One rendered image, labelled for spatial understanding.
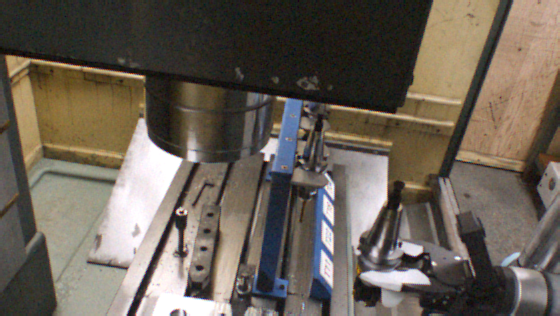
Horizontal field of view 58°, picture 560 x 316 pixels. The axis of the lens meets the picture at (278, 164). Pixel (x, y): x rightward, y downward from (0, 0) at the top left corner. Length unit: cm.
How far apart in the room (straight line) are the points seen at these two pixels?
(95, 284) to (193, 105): 109
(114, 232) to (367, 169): 86
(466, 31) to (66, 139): 144
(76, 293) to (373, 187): 98
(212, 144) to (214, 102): 5
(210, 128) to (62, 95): 144
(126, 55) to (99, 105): 143
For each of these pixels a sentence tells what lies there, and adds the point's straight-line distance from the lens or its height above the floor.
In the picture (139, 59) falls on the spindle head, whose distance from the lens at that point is 50.
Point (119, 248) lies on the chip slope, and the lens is 164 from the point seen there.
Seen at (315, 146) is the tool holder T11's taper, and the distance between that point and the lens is 98.
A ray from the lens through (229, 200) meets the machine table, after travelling 141.
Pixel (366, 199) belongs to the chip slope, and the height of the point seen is 77.
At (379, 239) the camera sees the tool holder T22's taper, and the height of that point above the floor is 132.
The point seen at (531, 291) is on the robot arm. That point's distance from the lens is 80.
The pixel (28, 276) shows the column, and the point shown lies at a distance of 135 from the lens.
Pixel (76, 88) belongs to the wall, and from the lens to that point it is 194.
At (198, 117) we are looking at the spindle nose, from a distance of 56.
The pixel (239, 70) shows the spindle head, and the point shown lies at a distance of 48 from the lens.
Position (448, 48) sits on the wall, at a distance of 170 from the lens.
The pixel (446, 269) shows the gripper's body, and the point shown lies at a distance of 76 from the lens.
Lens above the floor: 176
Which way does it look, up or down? 33 degrees down
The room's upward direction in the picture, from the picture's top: 8 degrees clockwise
